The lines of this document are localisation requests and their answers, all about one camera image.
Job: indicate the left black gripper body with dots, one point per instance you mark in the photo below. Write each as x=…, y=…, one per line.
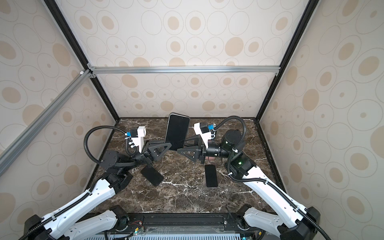
x=146, y=158

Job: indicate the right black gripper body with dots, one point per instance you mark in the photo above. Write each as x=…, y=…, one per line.
x=202, y=147

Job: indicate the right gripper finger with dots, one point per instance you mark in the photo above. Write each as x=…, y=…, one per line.
x=193, y=153
x=192, y=140

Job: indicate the black phone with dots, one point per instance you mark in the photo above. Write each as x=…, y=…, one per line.
x=177, y=130
x=152, y=175

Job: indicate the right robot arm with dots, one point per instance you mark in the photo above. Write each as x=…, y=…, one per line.
x=290, y=220

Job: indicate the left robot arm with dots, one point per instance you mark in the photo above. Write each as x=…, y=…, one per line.
x=67, y=223

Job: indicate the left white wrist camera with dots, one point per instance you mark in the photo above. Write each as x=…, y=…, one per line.
x=135, y=138

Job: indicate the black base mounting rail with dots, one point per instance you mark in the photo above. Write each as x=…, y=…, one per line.
x=183, y=223

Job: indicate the horizontal aluminium rail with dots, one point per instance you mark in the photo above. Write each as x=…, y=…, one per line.
x=189, y=70

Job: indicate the diagonal aluminium rail left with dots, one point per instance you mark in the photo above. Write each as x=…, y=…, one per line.
x=25, y=138

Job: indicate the black frame post left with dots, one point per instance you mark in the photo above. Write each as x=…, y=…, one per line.
x=59, y=18

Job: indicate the black frame post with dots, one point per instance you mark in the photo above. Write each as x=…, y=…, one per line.
x=59, y=18
x=302, y=25

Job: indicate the black frame post right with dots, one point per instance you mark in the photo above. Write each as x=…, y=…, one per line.
x=302, y=25

